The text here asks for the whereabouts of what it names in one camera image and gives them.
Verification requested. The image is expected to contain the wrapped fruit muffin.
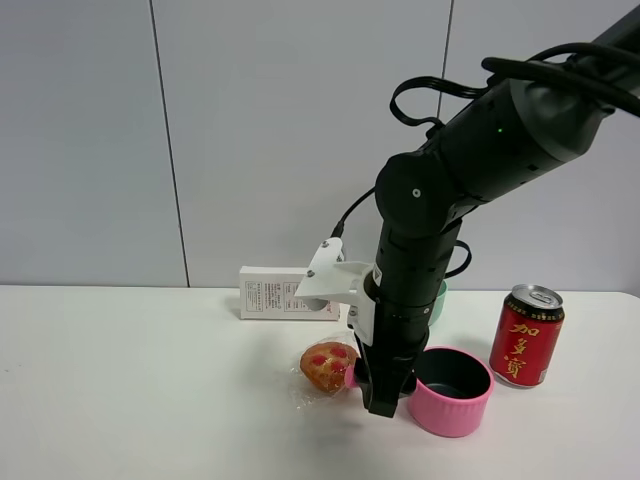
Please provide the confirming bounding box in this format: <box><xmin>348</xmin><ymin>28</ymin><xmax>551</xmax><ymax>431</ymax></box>
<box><xmin>288</xmin><ymin>336</ymin><xmax>359</xmax><ymax>410</ymax></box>

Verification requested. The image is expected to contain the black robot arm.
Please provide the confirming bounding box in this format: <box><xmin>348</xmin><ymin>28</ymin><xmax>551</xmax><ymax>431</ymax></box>
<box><xmin>355</xmin><ymin>10</ymin><xmax>639</xmax><ymax>417</ymax></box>

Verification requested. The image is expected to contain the pink toy saucepan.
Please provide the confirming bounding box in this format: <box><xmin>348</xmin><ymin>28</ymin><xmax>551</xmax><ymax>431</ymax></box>
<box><xmin>344</xmin><ymin>345</ymin><xmax>496</xmax><ymax>439</ymax></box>

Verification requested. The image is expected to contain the red drink can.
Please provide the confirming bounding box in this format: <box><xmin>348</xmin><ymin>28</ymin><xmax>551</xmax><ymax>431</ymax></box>
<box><xmin>489</xmin><ymin>284</ymin><xmax>565</xmax><ymax>388</ymax></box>

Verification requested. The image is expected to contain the green plastic bowl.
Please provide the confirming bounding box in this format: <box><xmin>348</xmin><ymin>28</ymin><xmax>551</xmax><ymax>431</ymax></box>
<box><xmin>429</xmin><ymin>280</ymin><xmax>448</xmax><ymax>327</ymax></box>

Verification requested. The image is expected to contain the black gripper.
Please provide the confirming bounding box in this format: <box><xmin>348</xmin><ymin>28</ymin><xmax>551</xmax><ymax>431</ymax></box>
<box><xmin>355</xmin><ymin>296</ymin><xmax>433</xmax><ymax>417</ymax></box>

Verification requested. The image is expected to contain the black cable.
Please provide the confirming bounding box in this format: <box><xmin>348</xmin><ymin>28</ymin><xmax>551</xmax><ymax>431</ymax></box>
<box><xmin>332</xmin><ymin>42</ymin><xmax>640</xmax><ymax>281</ymax></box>

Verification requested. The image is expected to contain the white cardboard box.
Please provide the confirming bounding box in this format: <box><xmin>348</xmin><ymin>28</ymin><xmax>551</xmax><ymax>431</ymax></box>
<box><xmin>239</xmin><ymin>266</ymin><xmax>340</xmax><ymax>321</ymax></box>

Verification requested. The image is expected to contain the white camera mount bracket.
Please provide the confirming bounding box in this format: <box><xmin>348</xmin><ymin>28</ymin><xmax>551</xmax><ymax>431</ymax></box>
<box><xmin>295</xmin><ymin>237</ymin><xmax>380</xmax><ymax>346</ymax></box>

